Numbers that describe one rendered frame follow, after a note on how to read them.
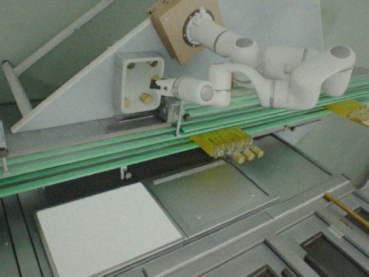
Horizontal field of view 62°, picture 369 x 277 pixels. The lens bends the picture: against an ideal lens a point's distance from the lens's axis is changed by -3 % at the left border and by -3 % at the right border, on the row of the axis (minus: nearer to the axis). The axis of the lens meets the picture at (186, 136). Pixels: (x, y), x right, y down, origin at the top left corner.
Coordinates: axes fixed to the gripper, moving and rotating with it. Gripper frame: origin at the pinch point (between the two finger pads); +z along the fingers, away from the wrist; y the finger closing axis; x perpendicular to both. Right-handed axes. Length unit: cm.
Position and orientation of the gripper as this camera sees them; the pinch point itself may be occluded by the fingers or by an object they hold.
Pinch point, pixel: (159, 83)
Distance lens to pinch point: 118.3
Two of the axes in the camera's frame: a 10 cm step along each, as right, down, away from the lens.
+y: 8.2, -2.0, 5.3
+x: -0.3, -9.5, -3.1
